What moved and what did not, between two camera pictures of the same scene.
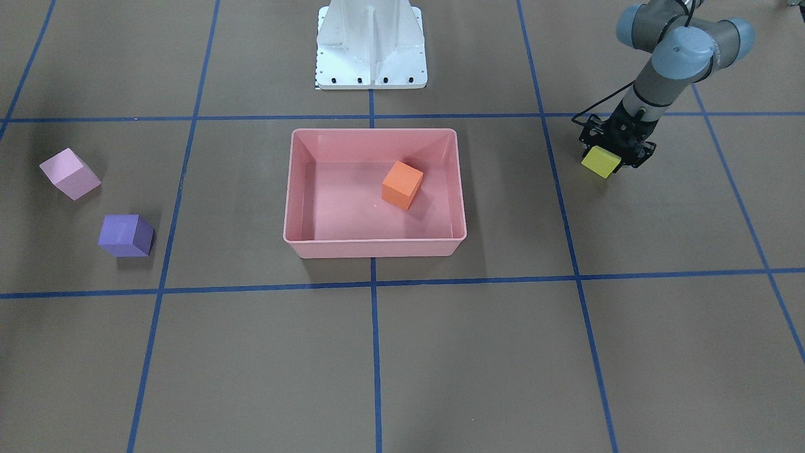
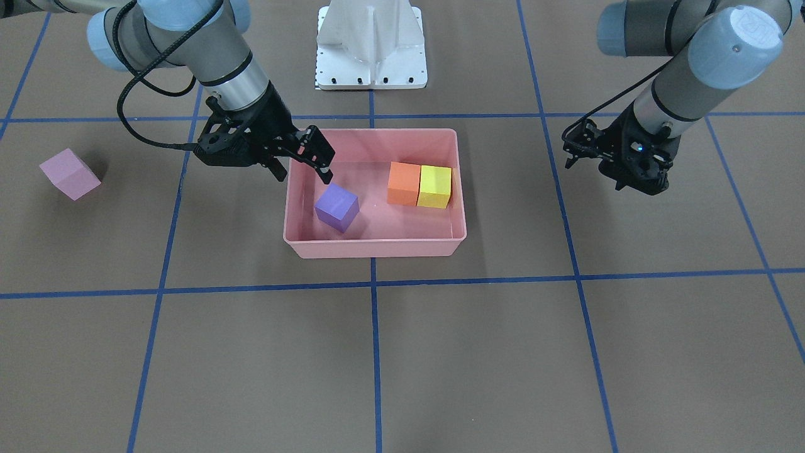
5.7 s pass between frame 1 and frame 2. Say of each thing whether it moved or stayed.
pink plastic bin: stayed
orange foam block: stayed
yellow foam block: moved
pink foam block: stayed
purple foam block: moved
